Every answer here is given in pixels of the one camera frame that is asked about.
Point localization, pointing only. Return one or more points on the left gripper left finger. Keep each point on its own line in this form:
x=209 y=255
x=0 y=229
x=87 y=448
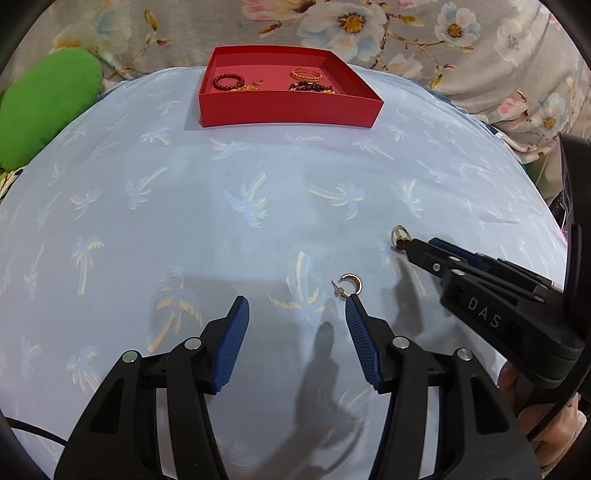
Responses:
x=116 y=435

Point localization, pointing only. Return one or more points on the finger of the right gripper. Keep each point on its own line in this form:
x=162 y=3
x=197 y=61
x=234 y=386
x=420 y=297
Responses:
x=435 y=256
x=485 y=263

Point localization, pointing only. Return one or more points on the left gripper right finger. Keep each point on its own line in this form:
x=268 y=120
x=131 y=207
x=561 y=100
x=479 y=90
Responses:
x=478 y=434

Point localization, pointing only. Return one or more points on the gold cuff bangle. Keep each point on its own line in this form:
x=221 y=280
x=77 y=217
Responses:
x=306 y=74

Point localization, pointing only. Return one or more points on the gold hoop earring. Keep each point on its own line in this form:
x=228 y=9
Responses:
x=348 y=278

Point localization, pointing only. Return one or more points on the floral grey blanket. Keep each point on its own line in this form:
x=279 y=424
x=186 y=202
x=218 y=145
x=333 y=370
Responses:
x=510 y=63

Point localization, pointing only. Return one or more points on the light blue palm-print sheet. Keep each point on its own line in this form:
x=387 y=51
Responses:
x=136 y=226

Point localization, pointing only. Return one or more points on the red shallow cardboard box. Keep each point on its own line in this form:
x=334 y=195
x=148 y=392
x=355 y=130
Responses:
x=251 y=84

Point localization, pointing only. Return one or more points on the colourful cartoon cushion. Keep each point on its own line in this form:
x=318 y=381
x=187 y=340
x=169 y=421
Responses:
x=7 y=179

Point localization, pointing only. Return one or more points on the green plush pillow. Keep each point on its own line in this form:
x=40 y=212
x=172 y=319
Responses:
x=45 y=100

